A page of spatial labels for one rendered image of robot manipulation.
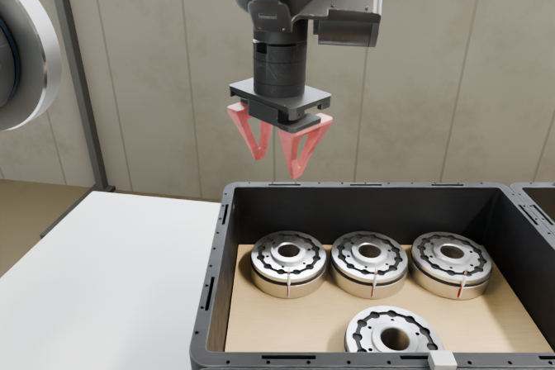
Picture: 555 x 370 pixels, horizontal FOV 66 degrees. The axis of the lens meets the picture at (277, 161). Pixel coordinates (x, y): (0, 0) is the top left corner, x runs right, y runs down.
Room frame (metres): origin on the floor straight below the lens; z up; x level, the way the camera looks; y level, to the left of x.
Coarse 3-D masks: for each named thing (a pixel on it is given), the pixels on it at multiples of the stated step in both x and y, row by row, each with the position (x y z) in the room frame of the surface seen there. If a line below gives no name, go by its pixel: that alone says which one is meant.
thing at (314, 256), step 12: (264, 240) 0.48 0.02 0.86; (276, 240) 0.48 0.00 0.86; (300, 240) 0.48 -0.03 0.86; (312, 240) 0.48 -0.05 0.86; (252, 252) 0.46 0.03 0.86; (264, 252) 0.46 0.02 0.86; (312, 252) 0.46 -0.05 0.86; (324, 252) 0.46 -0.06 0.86; (264, 264) 0.44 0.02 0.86; (276, 264) 0.43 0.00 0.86; (300, 264) 0.43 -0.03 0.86; (312, 264) 0.44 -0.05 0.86; (324, 264) 0.44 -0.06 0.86; (264, 276) 0.42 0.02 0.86; (276, 276) 0.41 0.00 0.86; (300, 276) 0.41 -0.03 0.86; (312, 276) 0.42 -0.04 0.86
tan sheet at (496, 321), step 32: (256, 288) 0.42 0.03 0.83; (320, 288) 0.42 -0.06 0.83; (416, 288) 0.42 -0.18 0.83; (256, 320) 0.37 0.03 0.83; (288, 320) 0.37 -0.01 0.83; (320, 320) 0.37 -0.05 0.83; (448, 320) 0.37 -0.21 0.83; (480, 320) 0.37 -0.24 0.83; (512, 320) 0.37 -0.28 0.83; (480, 352) 0.33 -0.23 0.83; (512, 352) 0.33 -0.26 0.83; (544, 352) 0.33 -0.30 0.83
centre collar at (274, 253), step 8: (280, 240) 0.48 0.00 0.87; (288, 240) 0.48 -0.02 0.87; (272, 248) 0.46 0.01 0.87; (280, 248) 0.47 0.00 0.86; (296, 248) 0.47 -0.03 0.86; (304, 248) 0.46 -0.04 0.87; (272, 256) 0.45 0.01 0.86; (280, 256) 0.44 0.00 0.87; (296, 256) 0.44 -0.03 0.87; (304, 256) 0.45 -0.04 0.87; (288, 264) 0.43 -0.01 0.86
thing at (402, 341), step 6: (384, 336) 0.33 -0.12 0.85; (390, 336) 0.33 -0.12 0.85; (396, 336) 0.33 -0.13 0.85; (402, 336) 0.32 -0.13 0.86; (384, 342) 0.33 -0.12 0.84; (390, 342) 0.33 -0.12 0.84; (396, 342) 0.33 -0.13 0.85; (402, 342) 0.32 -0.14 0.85; (390, 348) 0.33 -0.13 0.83; (396, 348) 0.33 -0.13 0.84; (402, 348) 0.32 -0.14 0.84
